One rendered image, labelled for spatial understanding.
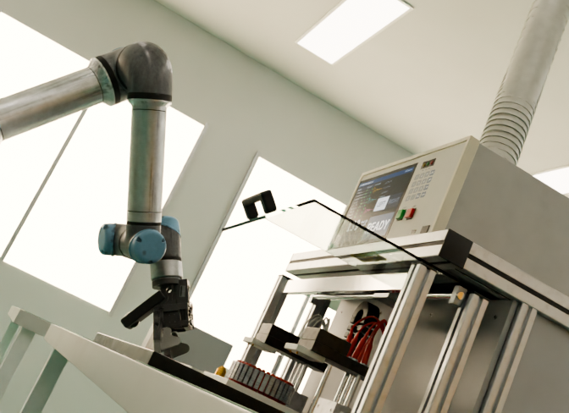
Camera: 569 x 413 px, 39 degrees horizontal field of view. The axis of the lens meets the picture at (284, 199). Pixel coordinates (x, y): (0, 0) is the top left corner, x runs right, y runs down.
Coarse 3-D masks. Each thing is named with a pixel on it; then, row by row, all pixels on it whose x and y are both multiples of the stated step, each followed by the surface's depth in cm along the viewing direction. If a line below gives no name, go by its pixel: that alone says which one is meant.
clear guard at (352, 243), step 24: (264, 216) 114; (288, 216) 131; (312, 216) 124; (336, 216) 118; (312, 240) 139; (336, 240) 132; (360, 240) 125; (384, 240) 120; (360, 264) 140; (384, 264) 133; (408, 264) 126
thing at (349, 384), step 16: (304, 336) 135; (320, 336) 130; (336, 336) 131; (304, 352) 129; (320, 352) 129; (336, 352) 130; (352, 368) 131; (368, 368) 132; (352, 384) 132; (336, 400) 135
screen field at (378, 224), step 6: (378, 216) 155; (384, 216) 152; (390, 216) 150; (372, 222) 156; (378, 222) 153; (384, 222) 151; (372, 228) 155; (378, 228) 152; (384, 228) 149; (384, 234) 148
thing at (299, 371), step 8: (264, 328) 156; (272, 328) 153; (280, 328) 153; (256, 336) 158; (264, 336) 153; (272, 336) 153; (280, 336) 153; (288, 336) 154; (296, 336) 154; (256, 344) 152; (264, 344) 152; (272, 344) 152; (280, 344) 152; (272, 352) 152; (280, 352) 156; (288, 352) 153; (296, 360) 156; (304, 360) 154; (296, 368) 158; (304, 368) 154; (312, 368) 158; (320, 368) 155; (296, 376) 156; (296, 384) 154
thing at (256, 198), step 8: (264, 192) 121; (248, 200) 127; (256, 200) 124; (264, 200) 121; (272, 200) 121; (248, 208) 130; (256, 208) 130; (264, 208) 122; (272, 208) 121; (248, 216) 130; (256, 216) 130
